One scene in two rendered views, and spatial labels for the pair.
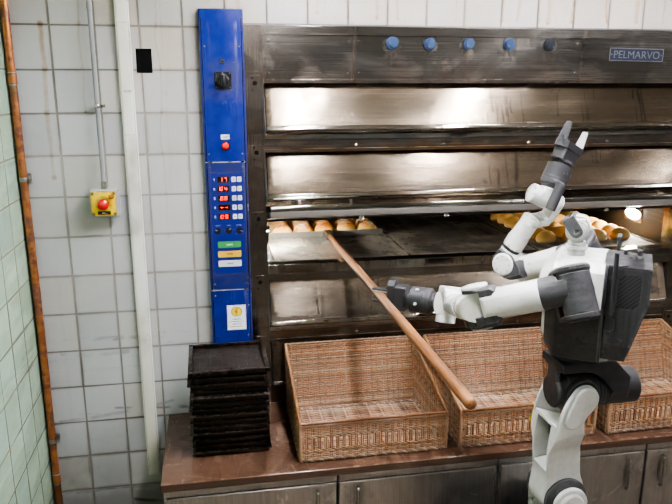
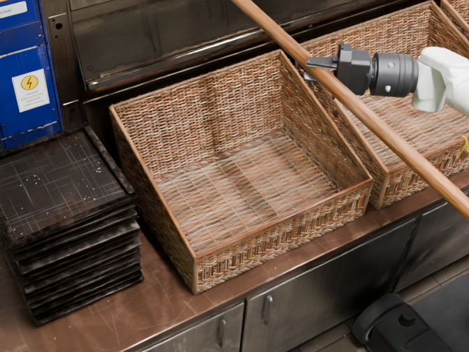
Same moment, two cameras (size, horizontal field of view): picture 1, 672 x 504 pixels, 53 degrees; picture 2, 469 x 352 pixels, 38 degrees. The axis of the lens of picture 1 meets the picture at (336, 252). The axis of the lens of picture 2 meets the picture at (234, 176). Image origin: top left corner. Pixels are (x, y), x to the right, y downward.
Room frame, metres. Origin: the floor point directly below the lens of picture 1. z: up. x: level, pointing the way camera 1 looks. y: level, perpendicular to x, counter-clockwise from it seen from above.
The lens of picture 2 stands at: (1.24, 0.45, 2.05)
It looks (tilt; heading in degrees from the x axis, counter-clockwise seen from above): 46 degrees down; 336
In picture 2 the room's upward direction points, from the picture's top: 4 degrees clockwise
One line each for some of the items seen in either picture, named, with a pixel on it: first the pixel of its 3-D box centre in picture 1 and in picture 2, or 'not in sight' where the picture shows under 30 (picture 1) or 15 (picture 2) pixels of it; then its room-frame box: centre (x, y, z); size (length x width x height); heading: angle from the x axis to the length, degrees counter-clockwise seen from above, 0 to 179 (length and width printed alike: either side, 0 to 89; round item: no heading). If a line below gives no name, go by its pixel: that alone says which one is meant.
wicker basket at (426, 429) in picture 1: (361, 392); (241, 162); (2.44, -0.10, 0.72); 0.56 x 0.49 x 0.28; 100
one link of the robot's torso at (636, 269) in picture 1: (593, 299); not in sight; (1.94, -0.77, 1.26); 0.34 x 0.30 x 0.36; 156
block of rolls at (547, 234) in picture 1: (556, 223); not in sight; (3.34, -1.10, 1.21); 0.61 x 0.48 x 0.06; 10
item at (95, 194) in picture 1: (105, 202); not in sight; (2.50, 0.86, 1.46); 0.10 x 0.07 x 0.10; 100
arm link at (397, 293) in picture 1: (406, 298); (364, 73); (2.17, -0.24, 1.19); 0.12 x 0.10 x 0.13; 66
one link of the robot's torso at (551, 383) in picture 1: (592, 378); not in sight; (1.97, -0.80, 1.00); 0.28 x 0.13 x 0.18; 101
